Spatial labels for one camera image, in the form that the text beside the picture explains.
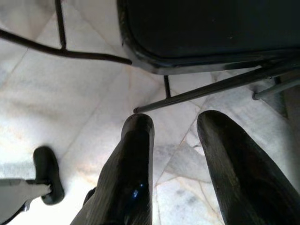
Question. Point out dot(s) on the silver robot right leg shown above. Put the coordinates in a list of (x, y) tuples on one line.
[(16, 189)]

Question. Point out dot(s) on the thin dark metal chair frame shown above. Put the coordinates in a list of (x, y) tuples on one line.
[(61, 25)]

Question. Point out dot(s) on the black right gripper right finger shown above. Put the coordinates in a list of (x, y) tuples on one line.
[(236, 168)]

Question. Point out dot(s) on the black folding chair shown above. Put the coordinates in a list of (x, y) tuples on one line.
[(206, 28)]

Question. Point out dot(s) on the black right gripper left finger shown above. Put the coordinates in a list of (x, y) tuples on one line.
[(131, 168)]

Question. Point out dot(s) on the black robot right foot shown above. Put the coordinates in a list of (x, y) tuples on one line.
[(48, 171)]

